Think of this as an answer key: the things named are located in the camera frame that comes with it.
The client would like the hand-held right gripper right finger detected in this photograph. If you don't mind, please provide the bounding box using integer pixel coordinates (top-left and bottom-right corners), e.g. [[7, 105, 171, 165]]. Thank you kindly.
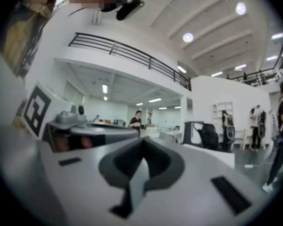
[[131, 137, 274, 226]]

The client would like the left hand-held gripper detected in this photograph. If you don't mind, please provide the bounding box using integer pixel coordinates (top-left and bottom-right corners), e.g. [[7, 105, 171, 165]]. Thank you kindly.
[[22, 81, 88, 153]]

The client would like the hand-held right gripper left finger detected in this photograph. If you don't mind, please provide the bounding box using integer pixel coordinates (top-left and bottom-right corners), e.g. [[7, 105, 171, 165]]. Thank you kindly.
[[36, 137, 145, 226]]

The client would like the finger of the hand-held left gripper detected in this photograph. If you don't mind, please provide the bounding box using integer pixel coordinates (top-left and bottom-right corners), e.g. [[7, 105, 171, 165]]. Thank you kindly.
[[69, 125, 140, 146], [86, 121, 135, 128]]

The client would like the person's left hand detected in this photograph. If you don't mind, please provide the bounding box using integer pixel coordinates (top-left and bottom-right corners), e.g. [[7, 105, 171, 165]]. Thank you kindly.
[[53, 135, 93, 152]]

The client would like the group of ceiling light panels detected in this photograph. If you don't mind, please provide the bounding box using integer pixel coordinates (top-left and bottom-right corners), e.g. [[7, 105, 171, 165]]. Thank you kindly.
[[101, 32, 283, 110]]

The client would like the white low table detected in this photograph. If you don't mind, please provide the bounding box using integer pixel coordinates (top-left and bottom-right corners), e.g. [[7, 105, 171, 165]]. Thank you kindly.
[[181, 143, 235, 170]]

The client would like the black office chair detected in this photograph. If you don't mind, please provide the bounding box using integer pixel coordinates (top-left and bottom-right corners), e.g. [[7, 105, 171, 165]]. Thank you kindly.
[[197, 123, 220, 151]]

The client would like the yellow plaid shirt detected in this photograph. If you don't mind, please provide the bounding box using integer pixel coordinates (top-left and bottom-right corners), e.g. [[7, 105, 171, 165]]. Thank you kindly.
[[0, 0, 59, 80]]

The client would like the black balcony railing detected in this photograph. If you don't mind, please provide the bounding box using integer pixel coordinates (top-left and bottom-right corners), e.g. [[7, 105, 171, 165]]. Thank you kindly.
[[226, 32, 283, 87], [68, 32, 192, 91]]

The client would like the white chair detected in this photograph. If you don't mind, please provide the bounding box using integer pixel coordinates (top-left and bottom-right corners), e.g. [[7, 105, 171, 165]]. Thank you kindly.
[[240, 128, 253, 151]]

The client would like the black desk frame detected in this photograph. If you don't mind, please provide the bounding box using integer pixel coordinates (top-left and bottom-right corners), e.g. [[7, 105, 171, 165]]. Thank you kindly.
[[183, 121, 205, 146]]

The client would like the white wall shelf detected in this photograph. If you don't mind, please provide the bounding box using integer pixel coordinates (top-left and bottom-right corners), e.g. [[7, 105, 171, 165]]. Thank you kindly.
[[212, 101, 234, 127]]

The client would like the black head-worn camera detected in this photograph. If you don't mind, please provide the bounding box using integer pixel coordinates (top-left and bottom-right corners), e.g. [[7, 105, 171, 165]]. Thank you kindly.
[[116, 0, 146, 21]]

